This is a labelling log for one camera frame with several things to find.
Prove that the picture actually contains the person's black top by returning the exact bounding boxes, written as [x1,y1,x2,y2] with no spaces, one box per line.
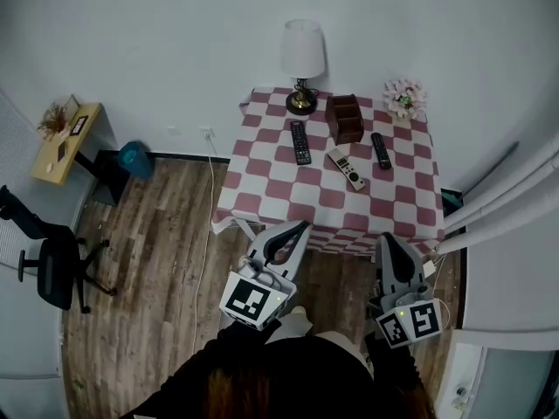
[121,333,438,419]

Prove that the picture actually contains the pink checkered tablecloth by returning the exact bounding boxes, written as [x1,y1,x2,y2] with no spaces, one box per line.
[210,86,446,258]

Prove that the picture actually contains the pink flower bouquet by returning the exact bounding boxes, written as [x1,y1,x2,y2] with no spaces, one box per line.
[383,79,429,121]

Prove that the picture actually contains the person's left forearm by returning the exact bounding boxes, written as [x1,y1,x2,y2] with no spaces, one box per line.
[216,319,283,353]

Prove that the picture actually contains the teal trash bin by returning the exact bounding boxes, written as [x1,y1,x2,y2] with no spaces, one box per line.
[116,140,155,181]

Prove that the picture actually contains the white curtains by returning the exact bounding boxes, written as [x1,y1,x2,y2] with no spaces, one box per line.
[436,137,559,257]

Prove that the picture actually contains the person's right forearm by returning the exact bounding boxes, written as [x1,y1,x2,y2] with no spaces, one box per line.
[364,329,423,392]

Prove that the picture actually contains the silver remote control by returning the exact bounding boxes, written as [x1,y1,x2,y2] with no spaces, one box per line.
[327,148,367,192]

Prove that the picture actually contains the large black remote control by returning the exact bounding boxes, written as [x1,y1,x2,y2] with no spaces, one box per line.
[290,120,313,167]

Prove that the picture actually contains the person's beige trousers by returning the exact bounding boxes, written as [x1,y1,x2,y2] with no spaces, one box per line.
[316,330,376,381]

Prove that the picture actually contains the small black remote control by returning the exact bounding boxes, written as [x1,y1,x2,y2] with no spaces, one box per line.
[370,132,393,171]

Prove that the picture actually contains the black office chair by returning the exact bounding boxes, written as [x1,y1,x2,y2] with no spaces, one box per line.
[0,184,118,314]

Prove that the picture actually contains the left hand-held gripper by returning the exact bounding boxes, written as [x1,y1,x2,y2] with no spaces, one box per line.
[217,219,312,333]

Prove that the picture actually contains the dried brown plant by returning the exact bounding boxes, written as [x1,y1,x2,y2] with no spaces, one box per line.
[37,101,71,141]

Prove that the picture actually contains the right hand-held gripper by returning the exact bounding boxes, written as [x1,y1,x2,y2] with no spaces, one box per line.
[375,231,445,350]

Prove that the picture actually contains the teal box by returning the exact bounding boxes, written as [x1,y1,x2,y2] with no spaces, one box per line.
[440,189,464,217]

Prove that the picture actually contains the black desk sign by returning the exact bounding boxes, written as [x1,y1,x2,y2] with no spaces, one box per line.
[69,114,90,137]

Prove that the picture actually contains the person's beige shoe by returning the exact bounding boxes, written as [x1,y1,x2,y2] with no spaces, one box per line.
[279,306,314,339]

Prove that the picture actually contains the brown wooden organizer box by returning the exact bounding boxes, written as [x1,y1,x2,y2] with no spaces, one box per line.
[324,94,365,146]

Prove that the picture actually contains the white table lamp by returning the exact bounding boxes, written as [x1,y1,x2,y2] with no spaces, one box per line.
[279,18,327,116]

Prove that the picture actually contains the yellow wooden side desk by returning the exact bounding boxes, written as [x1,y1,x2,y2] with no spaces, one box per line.
[29,101,132,208]

